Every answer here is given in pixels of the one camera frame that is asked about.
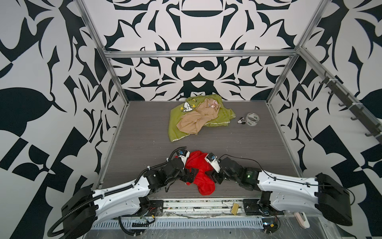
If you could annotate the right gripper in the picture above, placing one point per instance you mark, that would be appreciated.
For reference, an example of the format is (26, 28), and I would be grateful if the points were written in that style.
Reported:
(215, 176)

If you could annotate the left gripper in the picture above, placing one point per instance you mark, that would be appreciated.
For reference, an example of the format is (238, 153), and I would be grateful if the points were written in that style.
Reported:
(185, 178)

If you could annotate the red cloth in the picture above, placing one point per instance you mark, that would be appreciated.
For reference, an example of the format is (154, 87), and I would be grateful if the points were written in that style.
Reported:
(197, 160)

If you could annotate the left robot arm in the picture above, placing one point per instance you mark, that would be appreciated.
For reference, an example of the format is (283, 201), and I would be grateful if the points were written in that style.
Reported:
(89, 207)

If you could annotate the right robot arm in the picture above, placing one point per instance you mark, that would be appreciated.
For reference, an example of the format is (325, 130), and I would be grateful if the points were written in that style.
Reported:
(317, 195)

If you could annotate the beige cloth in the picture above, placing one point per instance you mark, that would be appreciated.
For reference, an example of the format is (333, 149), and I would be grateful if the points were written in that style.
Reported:
(192, 122)

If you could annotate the green cloth with cartoon print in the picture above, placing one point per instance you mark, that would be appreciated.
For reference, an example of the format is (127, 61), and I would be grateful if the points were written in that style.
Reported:
(225, 115)

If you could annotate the yellow tape piece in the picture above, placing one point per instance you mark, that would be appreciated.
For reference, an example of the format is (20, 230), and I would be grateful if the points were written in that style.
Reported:
(234, 209)

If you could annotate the pink white handheld device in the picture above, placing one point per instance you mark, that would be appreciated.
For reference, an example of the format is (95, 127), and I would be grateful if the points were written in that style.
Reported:
(302, 220)

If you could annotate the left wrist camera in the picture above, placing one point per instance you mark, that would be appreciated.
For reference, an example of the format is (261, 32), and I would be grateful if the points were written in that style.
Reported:
(184, 155)

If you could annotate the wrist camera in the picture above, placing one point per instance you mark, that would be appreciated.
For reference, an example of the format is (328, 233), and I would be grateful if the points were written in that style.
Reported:
(184, 155)
(213, 161)

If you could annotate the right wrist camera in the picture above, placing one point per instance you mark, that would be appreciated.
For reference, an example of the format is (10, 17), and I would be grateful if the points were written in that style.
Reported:
(213, 161)

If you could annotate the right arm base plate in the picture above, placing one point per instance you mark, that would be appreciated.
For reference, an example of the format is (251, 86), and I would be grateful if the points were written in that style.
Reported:
(256, 206)

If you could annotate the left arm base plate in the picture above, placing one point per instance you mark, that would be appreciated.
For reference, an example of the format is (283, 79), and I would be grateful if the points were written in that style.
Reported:
(149, 207)

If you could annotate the white slotted cable duct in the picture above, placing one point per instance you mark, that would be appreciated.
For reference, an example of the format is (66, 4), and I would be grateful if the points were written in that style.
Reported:
(198, 223)

